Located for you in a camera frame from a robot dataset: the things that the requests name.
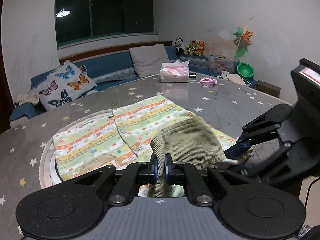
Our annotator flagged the grey star-printed tablecloth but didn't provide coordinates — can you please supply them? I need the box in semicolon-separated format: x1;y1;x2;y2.
0;71;300;240

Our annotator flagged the patterned child's jacket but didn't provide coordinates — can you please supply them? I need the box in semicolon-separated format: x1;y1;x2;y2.
51;95;253;198

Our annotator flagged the crumpled white cloth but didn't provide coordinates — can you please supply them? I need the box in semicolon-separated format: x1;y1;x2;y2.
220;71;250;86

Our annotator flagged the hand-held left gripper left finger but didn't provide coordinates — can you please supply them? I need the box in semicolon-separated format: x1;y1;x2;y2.
72;152;159;205

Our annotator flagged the black cable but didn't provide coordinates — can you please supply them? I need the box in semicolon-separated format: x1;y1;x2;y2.
305;176;320;203

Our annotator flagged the pink scrunchie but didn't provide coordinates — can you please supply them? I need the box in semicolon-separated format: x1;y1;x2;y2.
200;77;218;86

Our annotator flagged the brown wooden box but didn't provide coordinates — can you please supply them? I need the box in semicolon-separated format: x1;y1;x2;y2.
256;80;281;96

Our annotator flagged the butterfly print pillow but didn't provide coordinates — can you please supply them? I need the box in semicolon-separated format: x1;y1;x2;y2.
37;60;97;111

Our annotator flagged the pink tissue pack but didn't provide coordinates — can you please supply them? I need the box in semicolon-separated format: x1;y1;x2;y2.
159;60;190;83

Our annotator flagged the clear plastic storage box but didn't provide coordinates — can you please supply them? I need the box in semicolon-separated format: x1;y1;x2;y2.
209;56;240;73

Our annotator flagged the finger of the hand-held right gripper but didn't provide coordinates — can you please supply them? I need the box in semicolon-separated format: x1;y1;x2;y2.
224;107;281;159
220;141;292;181

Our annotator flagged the grey pillow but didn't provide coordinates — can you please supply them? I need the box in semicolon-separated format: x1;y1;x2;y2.
129;44;170;78

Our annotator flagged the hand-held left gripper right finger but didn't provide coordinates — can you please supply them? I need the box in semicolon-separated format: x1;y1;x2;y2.
165;153;250;205

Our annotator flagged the blue sofa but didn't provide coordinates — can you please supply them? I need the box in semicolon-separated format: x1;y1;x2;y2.
10;45;256;128

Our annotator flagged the dark window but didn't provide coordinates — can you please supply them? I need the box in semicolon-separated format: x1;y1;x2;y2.
54;0;158;49

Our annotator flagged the panda plush toy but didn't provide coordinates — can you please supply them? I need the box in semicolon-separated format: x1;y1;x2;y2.
174;37;187;55

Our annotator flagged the crumpled beige cloth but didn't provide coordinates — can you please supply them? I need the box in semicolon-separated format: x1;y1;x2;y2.
15;92;40;105

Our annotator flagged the colourful pinwheel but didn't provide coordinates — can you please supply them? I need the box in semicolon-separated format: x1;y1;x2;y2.
234;26;253;58

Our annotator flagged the yellow green plush toy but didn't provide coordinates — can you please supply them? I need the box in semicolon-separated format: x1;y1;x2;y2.
186;39;198;55

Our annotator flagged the green plastic bowl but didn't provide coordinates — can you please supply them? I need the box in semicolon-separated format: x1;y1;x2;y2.
237;63;255;79

